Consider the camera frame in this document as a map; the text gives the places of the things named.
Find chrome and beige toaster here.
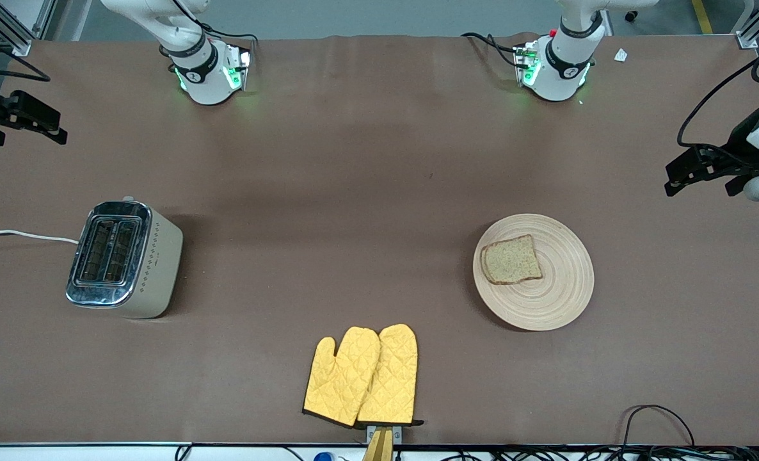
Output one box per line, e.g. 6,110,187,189
66,197,184,319

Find black left arm base cable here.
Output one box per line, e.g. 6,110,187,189
461,32,522,69

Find white toaster power cord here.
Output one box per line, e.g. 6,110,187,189
0,229,79,245

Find yellow wooden stand piece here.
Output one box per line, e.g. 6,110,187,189
362,428,394,461

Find brown table cover mat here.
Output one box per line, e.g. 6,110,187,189
0,33,759,447

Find black right arm base cable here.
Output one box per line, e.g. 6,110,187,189
162,0,259,44

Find round wooden plate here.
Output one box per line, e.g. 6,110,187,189
473,213,595,332

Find looped black cable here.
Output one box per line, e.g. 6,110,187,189
619,405,697,449

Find yellow quilted oven mitt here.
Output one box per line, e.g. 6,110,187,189
357,323,420,426
303,327,381,428

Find black arm base cable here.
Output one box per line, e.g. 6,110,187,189
162,0,259,44
461,32,522,69

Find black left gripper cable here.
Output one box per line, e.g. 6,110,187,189
677,35,759,149

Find slice of brown bread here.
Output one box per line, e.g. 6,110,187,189
480,234,543,286

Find grey metal bracket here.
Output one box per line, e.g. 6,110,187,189
367,424,403,444

